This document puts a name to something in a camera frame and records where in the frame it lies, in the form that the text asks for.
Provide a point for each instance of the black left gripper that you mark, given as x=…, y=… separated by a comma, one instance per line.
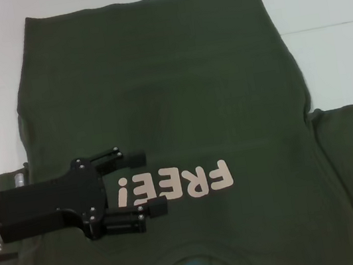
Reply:
x=47, y=206

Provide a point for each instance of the dark green FREE t-shirt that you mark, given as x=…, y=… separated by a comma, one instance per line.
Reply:
x=170, y=73

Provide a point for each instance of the silver cylinder plug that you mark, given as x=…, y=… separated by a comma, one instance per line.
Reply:
x=20, y=180

